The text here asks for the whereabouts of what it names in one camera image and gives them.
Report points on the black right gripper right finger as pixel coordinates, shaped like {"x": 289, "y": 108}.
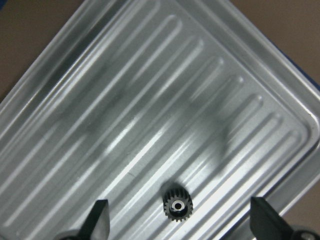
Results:
{"x": 266, "y": 224}

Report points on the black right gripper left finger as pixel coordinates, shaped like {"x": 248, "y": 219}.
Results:
{"x": 96, "y": 225}

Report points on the small black bearing gear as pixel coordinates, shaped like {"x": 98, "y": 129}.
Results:
{"x": 177, "y": 203}

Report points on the silver ribbed metal tray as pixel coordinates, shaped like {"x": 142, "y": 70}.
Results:
{"x": 133, "y": 95}

